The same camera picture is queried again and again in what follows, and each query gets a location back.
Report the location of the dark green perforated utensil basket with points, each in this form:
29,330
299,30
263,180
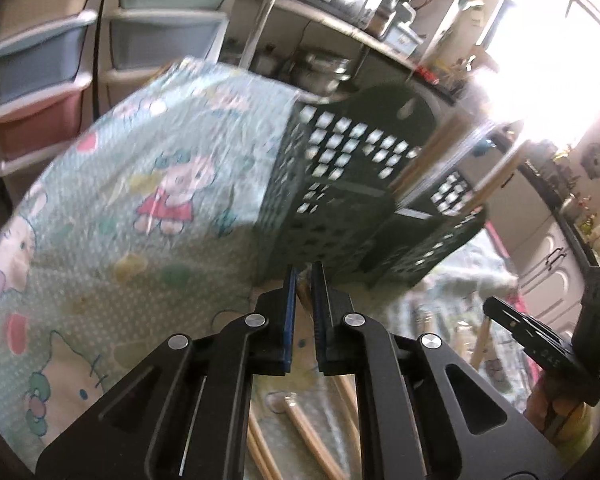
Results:
340,195

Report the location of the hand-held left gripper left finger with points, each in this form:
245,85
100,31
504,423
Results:
289,325

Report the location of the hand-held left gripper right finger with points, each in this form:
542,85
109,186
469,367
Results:
320,320

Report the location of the person's right hand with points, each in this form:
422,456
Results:
555,405

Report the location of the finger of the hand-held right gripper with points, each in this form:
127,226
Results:
525,330

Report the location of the large stacked steel pots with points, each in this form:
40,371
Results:
322,67

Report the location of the beige blue pink drawer unit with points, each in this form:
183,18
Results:
35,60

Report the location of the printed cartoon blanket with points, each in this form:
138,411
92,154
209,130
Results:
130,240

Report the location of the white kitchen cabinets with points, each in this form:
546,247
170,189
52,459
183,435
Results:
545,260

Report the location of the wooden chopstick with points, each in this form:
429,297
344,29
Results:
430,152
262,445
480,345
347,405
497,177
312,442
305,290

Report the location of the bright window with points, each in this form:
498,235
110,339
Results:
550,50

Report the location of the metal kitchen shelf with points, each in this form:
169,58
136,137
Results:
330,25

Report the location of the teal and blue drawer unit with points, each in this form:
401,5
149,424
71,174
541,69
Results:
165,25

